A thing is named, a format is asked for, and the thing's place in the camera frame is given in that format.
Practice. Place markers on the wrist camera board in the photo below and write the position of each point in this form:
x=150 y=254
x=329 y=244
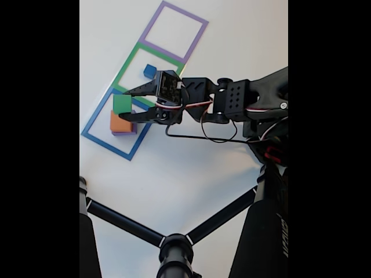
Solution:
x=169 y=87

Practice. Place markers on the green block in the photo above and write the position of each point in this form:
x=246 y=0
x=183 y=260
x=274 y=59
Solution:
x=121 y=103

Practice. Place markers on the purple square frame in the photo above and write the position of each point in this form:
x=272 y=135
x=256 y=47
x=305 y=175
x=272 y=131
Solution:
x=197 y=32

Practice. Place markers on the blue square frame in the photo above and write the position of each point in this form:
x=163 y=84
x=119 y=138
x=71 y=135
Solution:
x=116 y=147

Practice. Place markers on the black red table clamp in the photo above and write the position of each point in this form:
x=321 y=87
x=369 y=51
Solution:
x=274 y=153

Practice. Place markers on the black camera tripod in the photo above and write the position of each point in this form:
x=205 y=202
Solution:
x=174 y=246

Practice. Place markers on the orange block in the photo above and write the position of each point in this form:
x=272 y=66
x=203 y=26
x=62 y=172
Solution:
x=119 y=123

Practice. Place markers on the purple block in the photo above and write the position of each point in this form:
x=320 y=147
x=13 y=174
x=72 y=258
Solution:
x=127 y=133

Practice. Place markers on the small blue cube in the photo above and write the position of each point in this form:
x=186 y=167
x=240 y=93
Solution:
x=149 y=71

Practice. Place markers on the green square frame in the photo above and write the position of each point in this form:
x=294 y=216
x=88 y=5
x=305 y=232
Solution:
x=123 y=65

